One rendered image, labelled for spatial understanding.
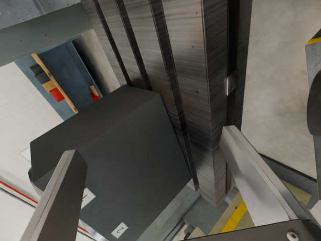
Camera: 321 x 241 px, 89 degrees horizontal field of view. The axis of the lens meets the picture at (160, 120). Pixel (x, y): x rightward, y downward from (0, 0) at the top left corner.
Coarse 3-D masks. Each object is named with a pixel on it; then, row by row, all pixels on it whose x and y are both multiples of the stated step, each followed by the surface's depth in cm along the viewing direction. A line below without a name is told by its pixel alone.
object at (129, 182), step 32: (128, 96) 27; (160, 96) 24; (64, 128) 25; (96, 128) 22; (128, 128) 22; (160, 128) 26; (32, 160) 21; (96, 160) 21; (128, 160) 24; (160, 160) 28; (96, 192) 22; (128, 192) 26; (160, 192) 30; (96, 224) 23; (128, 224) 27
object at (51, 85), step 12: (48, 48) 284; (72, 48) 321; (36, 60) 301; (36, 72) 309; (48, 72) 294; (84, 72) 366; (48, 84) 328; (60, 96) 341; (96, 96) 408; (72, 108) 376
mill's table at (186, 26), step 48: (96, 0) 23; (144, 0) 16; (192, 0) 12; (240, 0) 15; (144, 48) 21; (192, 48) 15; (240, 48) 18; (192, 96) 19; (240, 96) 23; (192, 144) 27
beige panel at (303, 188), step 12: (264, 156) 145; (276, 168) 141; (288, 168) 133; (288, 180) 139; (300, 180) 130; (312, 180) 122; (300, 192) 133; (312, 192) 128; (240, 204) 137; (312, 204) 135; (228, 216) 133; (240, 216) 131; (216, 228) 129; (228, 228) 127; (240, 228) 126
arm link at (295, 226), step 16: (272, 224) 5; (288, 224) 5; (304, 224) 5; (192, 240) 5; (208, 240) 5; (224, 240) 5; (240, 240) 5; (256, 240) 5; (272, 240) 5; (288, 240) 5; (304, 240) 5; (320, 240) 5
